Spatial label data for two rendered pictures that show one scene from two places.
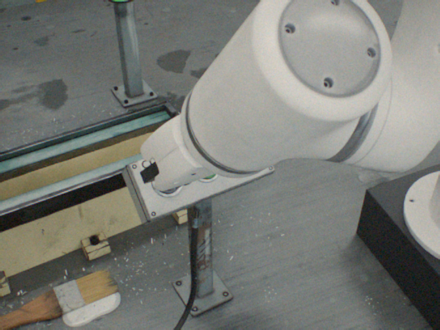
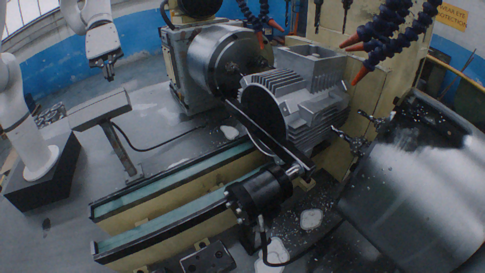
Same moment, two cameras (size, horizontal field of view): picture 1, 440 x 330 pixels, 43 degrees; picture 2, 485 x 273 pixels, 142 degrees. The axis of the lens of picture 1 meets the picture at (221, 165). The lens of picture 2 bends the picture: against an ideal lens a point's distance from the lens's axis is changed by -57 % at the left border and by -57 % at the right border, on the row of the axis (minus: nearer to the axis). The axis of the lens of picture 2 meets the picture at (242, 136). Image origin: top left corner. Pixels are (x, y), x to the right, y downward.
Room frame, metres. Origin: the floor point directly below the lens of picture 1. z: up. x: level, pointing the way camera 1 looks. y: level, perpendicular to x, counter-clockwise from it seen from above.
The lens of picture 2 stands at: (0.88, 0.38, 1.24)
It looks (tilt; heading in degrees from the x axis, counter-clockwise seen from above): 40 degrees down; 178
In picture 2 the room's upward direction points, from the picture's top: 2 degrees counter-clockwise
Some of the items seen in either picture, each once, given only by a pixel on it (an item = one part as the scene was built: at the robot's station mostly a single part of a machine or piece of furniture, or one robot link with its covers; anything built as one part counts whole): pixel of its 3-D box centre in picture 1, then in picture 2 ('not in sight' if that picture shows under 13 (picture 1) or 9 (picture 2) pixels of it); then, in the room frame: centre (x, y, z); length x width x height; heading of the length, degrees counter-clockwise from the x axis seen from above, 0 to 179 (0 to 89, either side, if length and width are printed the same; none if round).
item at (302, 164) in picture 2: not in sight; (261, 131); (0.60, 0.43, 1.01); 0.26 x 0.04 x 0.03; 30
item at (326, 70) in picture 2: not in sight; (311, 66); (0.50, 0.55, 1.11); 0.12 x 0.11 x 0.07; 120
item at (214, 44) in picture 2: not in sight; (222, 59); (0.21, 0.34, 1.04); 0.37 x 0.25 x 0.25; 30
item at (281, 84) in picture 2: not in sight; (294, 107); (0.52, 0.52, 1.01); 0.20 x 0.19 x 0.19; 120
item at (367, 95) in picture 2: not in sight; (328, 104); (0.44, 0.65, 0.97); 0.30 x 0.11 x 0.34; 30
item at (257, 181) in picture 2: not in sight; (335, 185); (0.68, 0.58, 0.92); 0.45 x 0.13 x 0.24; 120
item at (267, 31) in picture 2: not in sight; (251, 31); (-4.69, 0.93, 0.37); 1.20 x 0.80 x 0.74; 108
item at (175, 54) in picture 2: not in sight; (199, 59); (0.00, 0.22, 0.99); 0.35 x 0.31 x 0.37; 30
